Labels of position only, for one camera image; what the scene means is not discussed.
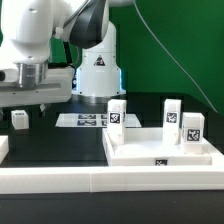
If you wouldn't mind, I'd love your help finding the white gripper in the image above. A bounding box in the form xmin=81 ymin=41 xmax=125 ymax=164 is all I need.
xmin=0 ymin=67 xmax=74 ymax=117

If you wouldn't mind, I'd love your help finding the white U-shaped obstacle fence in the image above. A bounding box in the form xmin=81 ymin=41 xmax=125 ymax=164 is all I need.
xmin=0 ymin=146 xmax=224 ymax=194

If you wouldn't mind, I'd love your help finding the white sheet with tag markers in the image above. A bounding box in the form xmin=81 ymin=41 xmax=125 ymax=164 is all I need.
xmin=54 ymin=113 xmax=142 ymax=128

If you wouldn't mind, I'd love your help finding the grey thin cable right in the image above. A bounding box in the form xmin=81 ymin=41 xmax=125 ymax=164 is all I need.
xmin=132 ymin=0 xmax=221 ymax=116

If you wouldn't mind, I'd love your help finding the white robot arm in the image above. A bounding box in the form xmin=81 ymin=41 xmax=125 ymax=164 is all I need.
xmin=0 ymin=0 xmax=134 ymax=110

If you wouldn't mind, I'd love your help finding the white square table top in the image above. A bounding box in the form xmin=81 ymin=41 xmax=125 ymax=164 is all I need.
xmin=102 ymin=128 xmax=212 ymax=166

